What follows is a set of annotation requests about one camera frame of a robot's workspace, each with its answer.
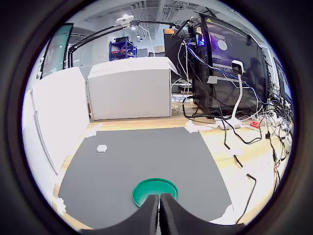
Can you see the white tape piece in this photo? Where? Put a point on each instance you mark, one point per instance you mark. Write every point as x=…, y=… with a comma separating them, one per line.
x=228, y=214
x=60, y=205
x=193, y=126
x=94, y=131

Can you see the white power strip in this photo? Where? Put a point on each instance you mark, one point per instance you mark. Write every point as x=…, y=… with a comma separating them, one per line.
x=261, y=120

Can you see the teal banner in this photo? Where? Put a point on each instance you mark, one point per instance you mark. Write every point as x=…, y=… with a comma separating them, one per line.
x=57, y=49

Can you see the dark grey mat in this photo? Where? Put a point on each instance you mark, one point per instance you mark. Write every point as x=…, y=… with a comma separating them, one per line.
x=146, y=151

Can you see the black computer tower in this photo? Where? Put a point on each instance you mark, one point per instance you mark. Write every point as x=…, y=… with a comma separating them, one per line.
x=220, y=80

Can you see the round green lid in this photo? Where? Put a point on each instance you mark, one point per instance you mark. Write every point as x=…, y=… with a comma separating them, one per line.
x=146, y=187

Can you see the black monitor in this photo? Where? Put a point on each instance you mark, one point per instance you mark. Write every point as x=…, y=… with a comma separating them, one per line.
x=171, y=46

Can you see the white foam board panel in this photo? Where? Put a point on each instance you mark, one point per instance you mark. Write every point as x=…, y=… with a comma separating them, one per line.
x=34, y=142
x=61, y=102

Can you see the blue metal shelf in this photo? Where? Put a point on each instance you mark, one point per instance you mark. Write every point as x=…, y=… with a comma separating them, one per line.
x=122, y=50

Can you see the white camera on gooseneck stand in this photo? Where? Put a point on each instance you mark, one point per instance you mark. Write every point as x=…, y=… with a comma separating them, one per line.
x=237, y=65

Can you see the small white plastic terminal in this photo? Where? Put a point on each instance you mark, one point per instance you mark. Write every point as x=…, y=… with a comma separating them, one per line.
x=101, y=148

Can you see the red label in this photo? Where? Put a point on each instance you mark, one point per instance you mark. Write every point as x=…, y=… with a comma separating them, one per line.
x=255, y=124

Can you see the pale grey box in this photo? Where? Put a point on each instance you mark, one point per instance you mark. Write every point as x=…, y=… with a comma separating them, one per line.
x=129, y=93

